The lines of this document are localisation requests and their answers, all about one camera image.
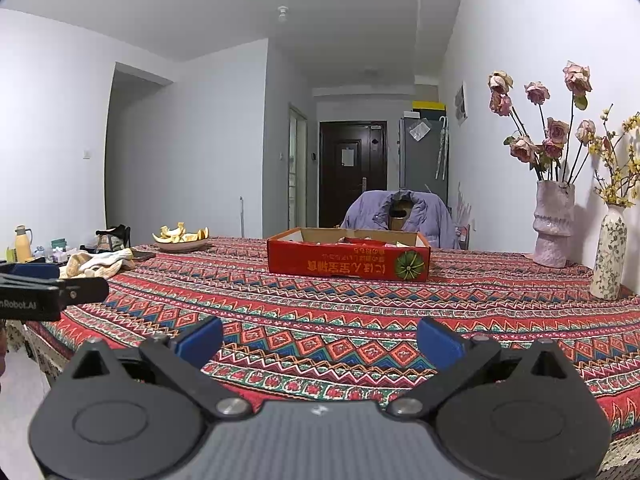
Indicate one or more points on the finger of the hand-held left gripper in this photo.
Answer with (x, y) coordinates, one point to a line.
(35, 271)
(85, 290)

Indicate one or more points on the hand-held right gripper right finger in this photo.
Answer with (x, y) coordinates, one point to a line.
(440, 342)

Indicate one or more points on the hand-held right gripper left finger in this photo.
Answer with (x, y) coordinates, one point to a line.
(200, 342)

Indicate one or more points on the red cardboard box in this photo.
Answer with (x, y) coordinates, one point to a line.
(325, 260)

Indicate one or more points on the yellow thermos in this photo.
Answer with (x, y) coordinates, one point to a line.
(23, 247)

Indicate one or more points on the cream cloth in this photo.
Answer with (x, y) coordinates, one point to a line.
(100, 261)

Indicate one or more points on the black bag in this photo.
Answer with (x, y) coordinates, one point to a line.
(117, 232)

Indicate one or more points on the flat brown item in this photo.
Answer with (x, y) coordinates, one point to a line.
(144, 256)

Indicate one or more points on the brown plate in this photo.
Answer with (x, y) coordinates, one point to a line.
(180, 247)

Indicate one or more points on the orange peels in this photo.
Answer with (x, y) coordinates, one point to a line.
(172, 234)

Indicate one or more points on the patterned red tablecloth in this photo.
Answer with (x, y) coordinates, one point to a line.
(325, 320)

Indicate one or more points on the wooden chair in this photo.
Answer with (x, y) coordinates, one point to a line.
(400, 222)

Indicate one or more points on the purple puffer jacket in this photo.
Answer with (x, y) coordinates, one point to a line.
(365, 210)

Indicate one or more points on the pink ceramic vase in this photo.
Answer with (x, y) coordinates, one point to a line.
(552, 225)

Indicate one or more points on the grey refrigerator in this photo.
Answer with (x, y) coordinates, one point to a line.
(417, 170)

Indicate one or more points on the hanging umbrella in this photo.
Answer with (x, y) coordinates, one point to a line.
(441, 155)

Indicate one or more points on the white floral vase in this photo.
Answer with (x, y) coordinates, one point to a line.
(607, 255)

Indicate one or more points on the dark entrance door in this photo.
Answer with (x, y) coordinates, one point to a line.
(332, 185)

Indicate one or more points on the glass panel door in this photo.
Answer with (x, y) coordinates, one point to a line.
(300, 170)

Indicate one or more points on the paper sheet on door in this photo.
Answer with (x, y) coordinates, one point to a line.
(348, 156)

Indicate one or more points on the white lace table cover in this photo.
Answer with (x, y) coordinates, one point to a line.
(627, 442)

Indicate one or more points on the clear plastic bag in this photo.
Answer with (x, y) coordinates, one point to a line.
(419, 130)

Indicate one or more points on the yellow flower branches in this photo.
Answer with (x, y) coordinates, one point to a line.
(622, 192)

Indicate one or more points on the yellow box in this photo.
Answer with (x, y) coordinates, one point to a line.
(427, 105)

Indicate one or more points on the dried pink roses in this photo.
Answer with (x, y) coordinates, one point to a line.
(556, 130)

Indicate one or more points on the ceiling lamp socket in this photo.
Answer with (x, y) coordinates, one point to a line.
(283, 14)

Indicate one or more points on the wall picture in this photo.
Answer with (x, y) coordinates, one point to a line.
(461, 105)

